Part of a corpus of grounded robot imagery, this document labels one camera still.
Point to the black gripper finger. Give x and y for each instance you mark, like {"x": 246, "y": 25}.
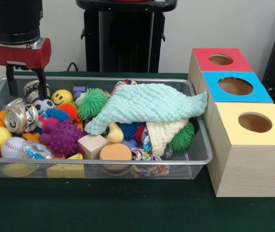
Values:
{"x": 11, "y": 81}
{"x": 42, "y": 84}

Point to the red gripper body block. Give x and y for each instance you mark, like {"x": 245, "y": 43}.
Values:
{"x": 19, "y": 54}

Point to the mint green cloth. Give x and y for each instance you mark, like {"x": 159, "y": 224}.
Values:
{"x": 147, "y": 106}

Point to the clear mesh bin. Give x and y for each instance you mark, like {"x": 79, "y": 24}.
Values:
{"x": 186, "y": 169}

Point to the wooden three-hole sorting box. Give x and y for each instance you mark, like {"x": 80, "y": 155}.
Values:
{"x": 244, "y": 164}

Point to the yellow smiley face ball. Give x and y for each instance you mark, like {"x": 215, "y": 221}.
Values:
{"x": 62, "y": 97}

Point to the crushed silver can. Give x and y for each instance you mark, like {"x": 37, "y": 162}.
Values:
{"x": 20, "y": 116}

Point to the green spiky ball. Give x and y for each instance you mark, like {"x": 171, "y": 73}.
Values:
{"x": 182, "y": 137}
{"x": 92, "y": 103}

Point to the purple spiky ball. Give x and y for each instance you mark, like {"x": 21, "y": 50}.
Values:
{"x": 62, "y": 137}

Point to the wooden cube block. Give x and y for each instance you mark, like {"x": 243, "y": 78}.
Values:
{"x": 93, "y": 146}

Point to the orange round disc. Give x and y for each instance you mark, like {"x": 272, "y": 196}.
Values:
{"x": 115, "y": 152}

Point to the cream knitted cloth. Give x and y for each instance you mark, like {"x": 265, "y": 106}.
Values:
{"x": 166, "y": 135}

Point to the dark green table cloth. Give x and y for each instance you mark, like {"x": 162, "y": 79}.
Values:
{"x": 128, "y": 208}

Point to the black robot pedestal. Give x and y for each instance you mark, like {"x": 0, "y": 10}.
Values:
{"x": 128, "y": 43}

